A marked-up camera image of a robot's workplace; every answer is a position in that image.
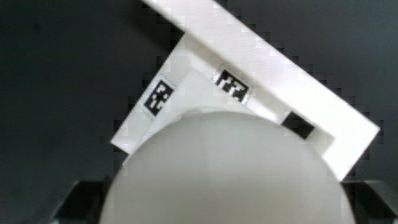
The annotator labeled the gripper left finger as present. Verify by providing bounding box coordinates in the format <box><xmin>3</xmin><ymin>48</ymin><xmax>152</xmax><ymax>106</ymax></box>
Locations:
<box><xmin>51</xmin><ymin>181</ymin><xmax>109</xmax><ymax>224</ymax></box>

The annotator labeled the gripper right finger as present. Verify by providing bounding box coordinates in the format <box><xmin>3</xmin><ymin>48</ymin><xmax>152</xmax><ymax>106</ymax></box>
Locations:
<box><xmin>344</xmin><ymin>180</ymin><xmax>398</xmax><ymax>224</ymax></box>

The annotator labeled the white lamp bulb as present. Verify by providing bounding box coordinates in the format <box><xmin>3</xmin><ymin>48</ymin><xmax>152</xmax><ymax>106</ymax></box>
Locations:
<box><xmin>100</xmin><ymin>112</ymin><xmax>356</xmax><ymax>224</ymax></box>

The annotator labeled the white lamp base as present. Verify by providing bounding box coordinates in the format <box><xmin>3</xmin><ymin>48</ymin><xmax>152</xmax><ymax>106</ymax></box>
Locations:
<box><xmin>113</xmin><ymin>36</ymin><xmax>335</xmax><ymax>155</ymax></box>

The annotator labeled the white right fence bar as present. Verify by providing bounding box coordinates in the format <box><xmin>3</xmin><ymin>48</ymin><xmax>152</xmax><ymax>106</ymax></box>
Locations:
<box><xmin>143</xmin><ymin>0</ymin><xmax>379</xmax><ymax>177</ymax></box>

